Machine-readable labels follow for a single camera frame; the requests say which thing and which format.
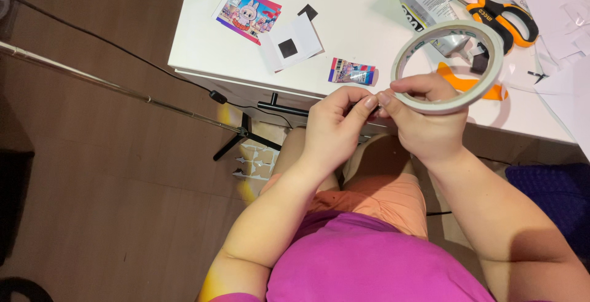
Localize person's right hand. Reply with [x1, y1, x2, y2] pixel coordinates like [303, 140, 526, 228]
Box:
[377, 73, 470, 166]

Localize person's left hand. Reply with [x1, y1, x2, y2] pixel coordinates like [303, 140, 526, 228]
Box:
[303, 85, 380, 173]

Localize small dark piece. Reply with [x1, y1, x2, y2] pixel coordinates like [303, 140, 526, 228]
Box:
[351, 101, 383, 119]

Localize white double-sided tape roll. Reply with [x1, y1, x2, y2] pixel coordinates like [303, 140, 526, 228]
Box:
[391, 20, 505, 115]

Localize orange plastic tool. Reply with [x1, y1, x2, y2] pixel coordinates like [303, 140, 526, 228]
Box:
[435, 62, 509, 101]

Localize white cut-out paper scrap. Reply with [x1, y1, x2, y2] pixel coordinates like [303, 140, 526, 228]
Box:
[233, 138, 281, 182]

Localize orange shorts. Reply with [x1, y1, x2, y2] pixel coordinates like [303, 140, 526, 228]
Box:
[260, 173, 429, 240]

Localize white paper with black square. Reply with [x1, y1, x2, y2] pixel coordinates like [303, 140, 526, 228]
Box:
[259, 12, 323, 73]

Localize silver white glue tube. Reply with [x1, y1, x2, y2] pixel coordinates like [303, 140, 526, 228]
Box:
[395, 0, 490, 63]

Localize small black square piece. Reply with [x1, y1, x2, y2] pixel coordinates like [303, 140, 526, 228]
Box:
[297, 4, 319, 22]

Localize orange black scissors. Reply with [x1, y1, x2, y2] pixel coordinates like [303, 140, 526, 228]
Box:
[417, 0, 539, 55]

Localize pink shirt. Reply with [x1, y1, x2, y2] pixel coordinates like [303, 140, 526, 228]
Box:
[207, 210, 496, 302]

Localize colourful cartoon printed card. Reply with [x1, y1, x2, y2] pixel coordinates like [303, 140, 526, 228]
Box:
[212, 0, 283, 46]

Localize blue cushion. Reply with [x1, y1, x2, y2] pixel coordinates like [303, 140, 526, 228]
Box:
[505, 163, 590, 266]

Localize heap of white paper sheets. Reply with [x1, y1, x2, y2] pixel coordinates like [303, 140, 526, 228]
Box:
[479, 0, 590, 162]

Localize metal tripod pole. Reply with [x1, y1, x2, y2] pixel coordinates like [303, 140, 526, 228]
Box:
[0, 40, 283, 162]

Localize black drawer handle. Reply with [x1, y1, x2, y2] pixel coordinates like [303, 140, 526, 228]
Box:
[257, 92, 310, 118]

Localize black cable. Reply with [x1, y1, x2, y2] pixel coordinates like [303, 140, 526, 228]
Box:
[0, 0, 296, 129]

